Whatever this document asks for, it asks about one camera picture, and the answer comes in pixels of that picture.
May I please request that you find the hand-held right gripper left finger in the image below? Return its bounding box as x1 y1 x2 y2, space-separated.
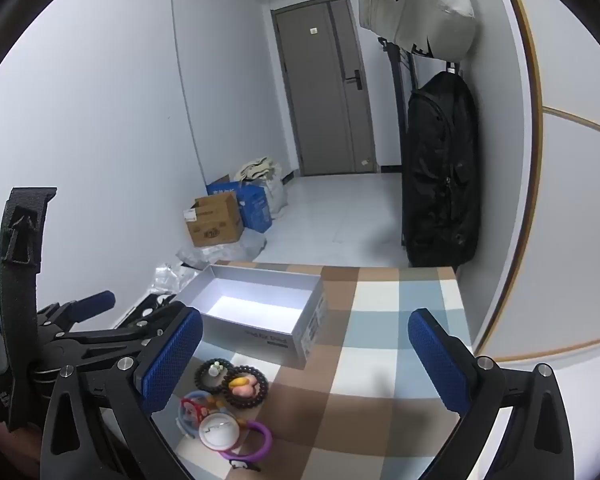
40 304 204 480

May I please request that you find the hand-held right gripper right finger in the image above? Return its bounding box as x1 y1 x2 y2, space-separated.
407 308 581 480

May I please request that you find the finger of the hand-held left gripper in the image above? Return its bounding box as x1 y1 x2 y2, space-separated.
72 290 117 322
115 294 181 343

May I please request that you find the blue cartoon charm hair tie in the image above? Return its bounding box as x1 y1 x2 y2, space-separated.
177 390 216 436

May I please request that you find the grey cardboard box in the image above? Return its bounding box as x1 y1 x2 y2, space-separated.
180 265 328 371

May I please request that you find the purple ring hair tie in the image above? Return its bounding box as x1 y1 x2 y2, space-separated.
219 420 273 471

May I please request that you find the clear plastic bag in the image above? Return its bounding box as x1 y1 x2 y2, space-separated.
152 261 202 297

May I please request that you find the checked tablecloth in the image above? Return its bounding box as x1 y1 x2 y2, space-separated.
150 260 473 480

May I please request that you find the white round pin badge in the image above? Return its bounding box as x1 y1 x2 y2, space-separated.
198 412 241 453

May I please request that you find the white plastic bag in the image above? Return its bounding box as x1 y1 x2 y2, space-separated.
175 236 268 268

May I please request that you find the brown cardboard box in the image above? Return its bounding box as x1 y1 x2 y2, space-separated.
184 191 245 248

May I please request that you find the blue cardboard box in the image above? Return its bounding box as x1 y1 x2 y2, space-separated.
206 175 273 234

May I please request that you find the white sack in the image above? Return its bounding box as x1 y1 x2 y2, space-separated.
262 160 291 221

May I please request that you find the beige cloth bag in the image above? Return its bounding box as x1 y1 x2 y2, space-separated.
235 156 281 182

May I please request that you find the black backpack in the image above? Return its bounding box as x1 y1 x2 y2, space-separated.
401 71 482 269

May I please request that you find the black coat rack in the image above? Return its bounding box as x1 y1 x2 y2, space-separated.
377 36 463 173

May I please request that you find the grey door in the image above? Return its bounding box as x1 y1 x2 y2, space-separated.
270 0 379 177

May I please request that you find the white hanging jacket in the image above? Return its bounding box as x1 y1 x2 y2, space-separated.
357 0 477 59

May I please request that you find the black spiral pig charm hair tie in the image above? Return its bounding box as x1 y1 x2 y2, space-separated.
222 366 269 409

